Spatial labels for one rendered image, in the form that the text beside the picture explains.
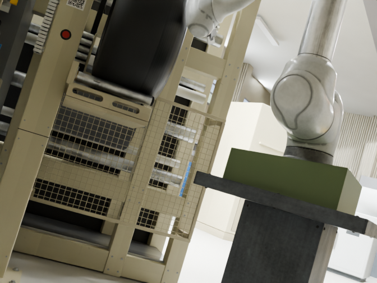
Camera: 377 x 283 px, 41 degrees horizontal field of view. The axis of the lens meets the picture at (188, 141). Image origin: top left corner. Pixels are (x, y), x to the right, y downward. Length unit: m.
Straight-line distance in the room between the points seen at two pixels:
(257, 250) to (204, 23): 0.80
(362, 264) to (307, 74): 6.07
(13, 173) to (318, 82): 1.33
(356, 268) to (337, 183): 5.96
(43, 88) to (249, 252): 1.15
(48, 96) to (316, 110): 1.22
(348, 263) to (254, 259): 5.87
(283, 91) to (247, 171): 0.27
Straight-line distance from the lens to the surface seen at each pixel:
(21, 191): 2.22
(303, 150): 1.59
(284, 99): 1.39
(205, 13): 1.83
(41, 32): 2.27
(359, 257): 7.37
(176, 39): 2.11
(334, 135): 1.62
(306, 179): 1.45
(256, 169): 1.50
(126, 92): 2.16
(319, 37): 1.51
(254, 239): 1.55
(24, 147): 2.21
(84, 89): 2.12
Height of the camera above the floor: 0.61
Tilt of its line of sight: 5 degrees up
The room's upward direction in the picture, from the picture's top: 17 degrees clockwise
